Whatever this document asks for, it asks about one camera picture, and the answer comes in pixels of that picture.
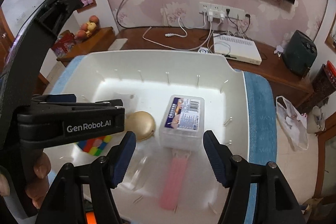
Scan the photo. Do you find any clear toothpick box blue label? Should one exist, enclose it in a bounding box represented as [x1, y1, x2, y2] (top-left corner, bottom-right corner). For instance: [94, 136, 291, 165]
[159, 95, 205, 152]

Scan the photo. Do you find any person left hand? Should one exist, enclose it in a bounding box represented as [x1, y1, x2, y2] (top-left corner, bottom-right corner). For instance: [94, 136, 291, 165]
[1, 149, 51, 209]

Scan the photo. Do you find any clear small plastic box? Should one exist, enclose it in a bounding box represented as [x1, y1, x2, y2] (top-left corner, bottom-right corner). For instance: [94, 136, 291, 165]
[122, 154, 153, 192]

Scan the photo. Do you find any colourful rubik cube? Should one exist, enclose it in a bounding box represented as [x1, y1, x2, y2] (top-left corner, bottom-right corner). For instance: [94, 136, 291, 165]
[76, 135, 112, 156]

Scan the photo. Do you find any gold round compact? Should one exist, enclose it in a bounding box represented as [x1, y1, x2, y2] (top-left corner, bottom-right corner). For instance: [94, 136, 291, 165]
[125, 111, 156, 142]

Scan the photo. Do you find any orange round container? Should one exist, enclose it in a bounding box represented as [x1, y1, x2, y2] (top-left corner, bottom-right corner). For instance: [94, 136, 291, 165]
[86, 211, 96, 224]

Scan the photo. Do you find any blue fluffy mat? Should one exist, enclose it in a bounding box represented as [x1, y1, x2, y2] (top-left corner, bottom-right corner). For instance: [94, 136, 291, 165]
[48, 55, 278, 224]

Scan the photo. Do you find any white plastic bag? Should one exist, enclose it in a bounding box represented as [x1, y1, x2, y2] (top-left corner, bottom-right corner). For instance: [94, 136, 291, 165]
[276, 96, 309, 151]

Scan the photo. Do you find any wooden tv cabinet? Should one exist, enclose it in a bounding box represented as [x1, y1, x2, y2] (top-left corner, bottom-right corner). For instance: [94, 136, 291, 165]
[56, 26, 314, 109]

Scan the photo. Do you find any white round device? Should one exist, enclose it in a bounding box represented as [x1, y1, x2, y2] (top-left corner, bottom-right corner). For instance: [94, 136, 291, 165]
[198, 47, 210, 54]

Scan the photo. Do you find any white set-top box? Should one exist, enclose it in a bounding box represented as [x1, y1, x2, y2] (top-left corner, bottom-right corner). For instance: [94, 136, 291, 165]
[213, 34, 262, 65]

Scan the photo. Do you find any fruit pile bowl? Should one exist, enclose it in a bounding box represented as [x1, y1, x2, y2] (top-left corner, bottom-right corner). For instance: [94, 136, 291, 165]
[75, 15, 100, 40]

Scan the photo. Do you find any white card on cabinet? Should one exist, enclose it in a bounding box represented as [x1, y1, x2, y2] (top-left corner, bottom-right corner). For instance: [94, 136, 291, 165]
[108, 38, 127, 51]

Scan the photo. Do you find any dark green speaker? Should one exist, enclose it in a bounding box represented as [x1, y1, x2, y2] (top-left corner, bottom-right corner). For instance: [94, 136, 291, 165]
[282, 30, 317, 79]

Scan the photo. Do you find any white charging cable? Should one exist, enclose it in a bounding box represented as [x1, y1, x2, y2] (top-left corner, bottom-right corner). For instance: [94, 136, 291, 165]
[142, 12, 227, 52]

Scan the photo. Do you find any black power cable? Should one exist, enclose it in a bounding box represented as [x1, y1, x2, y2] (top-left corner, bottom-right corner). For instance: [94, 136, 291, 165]
[115, 0, 164, 30]

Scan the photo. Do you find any white wall power strip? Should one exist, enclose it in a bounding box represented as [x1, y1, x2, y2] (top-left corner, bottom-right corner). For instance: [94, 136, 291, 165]
[199, 2, 247, 20]

